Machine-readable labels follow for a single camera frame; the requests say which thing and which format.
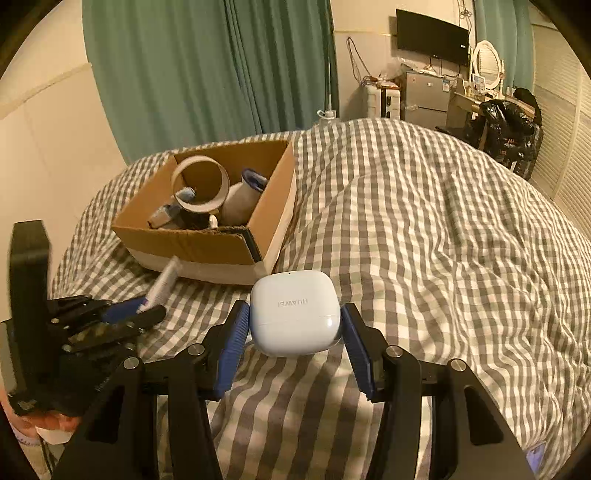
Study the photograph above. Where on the white earbud case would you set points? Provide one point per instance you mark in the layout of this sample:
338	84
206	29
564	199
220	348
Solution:
291	323

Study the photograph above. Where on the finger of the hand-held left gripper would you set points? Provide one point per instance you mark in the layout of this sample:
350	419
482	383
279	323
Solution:
134	321
124	311

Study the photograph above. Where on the white tape roll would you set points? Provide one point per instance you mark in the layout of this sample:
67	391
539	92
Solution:
207	205

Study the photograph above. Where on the clear plastic bag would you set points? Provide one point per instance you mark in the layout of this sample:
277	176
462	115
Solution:
392	71

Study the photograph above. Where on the person's left hand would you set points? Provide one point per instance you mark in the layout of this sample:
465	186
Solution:
48	421

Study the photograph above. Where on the white suitcase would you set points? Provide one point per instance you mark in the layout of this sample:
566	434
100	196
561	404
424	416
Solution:
382	102

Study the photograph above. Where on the cardboard box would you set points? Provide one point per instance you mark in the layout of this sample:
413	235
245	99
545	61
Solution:
194	251

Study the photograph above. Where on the black wall television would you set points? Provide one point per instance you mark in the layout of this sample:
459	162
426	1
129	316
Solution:
431	34

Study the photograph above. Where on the small grey fridge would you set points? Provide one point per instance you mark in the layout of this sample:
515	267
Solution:
425	94

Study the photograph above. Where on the black bag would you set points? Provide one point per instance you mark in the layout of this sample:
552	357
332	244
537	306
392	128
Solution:
526	99

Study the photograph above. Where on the white louvred wardrobe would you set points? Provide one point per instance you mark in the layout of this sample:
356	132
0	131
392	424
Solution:
563	115

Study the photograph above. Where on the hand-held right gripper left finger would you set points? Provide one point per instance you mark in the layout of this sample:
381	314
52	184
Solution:
231	350

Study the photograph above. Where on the wooden dressing table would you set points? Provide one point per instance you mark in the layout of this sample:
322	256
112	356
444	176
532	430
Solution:
461	108

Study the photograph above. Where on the white oval mirror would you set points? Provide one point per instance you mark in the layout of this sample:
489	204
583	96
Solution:
487	62

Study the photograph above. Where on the white packet with round label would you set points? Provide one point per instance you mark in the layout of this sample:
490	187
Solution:
161	217

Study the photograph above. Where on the narrow green curtain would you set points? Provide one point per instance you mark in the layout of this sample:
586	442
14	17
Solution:
508	32

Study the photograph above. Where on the white ointment tube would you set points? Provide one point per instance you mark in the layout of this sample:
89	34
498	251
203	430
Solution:
164	281

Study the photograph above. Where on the grey checked blanket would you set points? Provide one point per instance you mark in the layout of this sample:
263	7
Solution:
415	254

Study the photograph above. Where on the white sock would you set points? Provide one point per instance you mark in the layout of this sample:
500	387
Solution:
238	203

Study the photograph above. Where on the small blue object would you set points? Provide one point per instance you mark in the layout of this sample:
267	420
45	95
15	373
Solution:
536	457

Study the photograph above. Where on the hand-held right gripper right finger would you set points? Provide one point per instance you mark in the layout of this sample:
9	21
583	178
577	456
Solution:
358	355

